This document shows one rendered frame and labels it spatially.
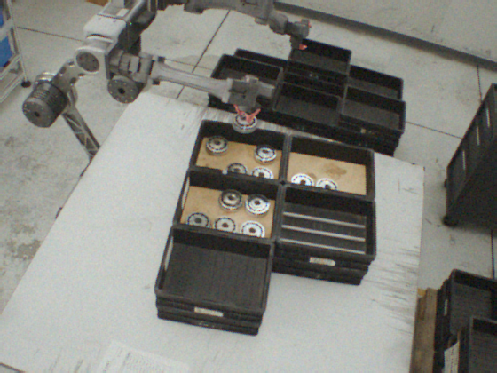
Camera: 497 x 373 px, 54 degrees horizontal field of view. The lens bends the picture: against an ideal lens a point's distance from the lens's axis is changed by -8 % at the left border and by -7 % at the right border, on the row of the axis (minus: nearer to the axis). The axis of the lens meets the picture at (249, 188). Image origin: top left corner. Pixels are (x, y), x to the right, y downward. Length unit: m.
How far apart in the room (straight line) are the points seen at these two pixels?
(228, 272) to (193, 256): 0.15
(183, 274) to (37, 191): 1.64
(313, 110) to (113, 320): 1.95
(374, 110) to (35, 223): 2.21
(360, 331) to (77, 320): 1.12
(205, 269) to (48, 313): 0.65
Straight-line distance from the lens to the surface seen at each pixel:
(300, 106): 3.39
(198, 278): 1.99
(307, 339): 2.07
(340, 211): 2.27
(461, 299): 2.95
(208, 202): 2.19
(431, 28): 5.02
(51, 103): 2.53
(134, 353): 2.00
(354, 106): 3.33
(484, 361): 2.57
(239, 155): 2.38
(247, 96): 1.64
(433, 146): 4.06
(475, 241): 3.61
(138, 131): 2.66
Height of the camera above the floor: 2.55
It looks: 50 degrees down
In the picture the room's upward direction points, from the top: 10 degrees clockwise
